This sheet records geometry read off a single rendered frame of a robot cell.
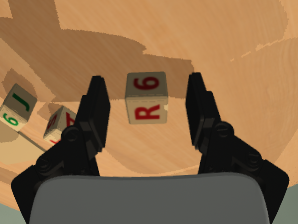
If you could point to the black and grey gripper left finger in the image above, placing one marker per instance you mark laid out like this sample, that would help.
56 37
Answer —
79 143

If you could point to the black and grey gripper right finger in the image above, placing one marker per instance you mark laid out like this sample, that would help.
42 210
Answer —
219 146

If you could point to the tan flat mat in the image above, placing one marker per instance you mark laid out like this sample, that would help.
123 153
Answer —
16 147

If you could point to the beige toy block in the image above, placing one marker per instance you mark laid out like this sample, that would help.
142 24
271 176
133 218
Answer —
61 119
17 107
146 98

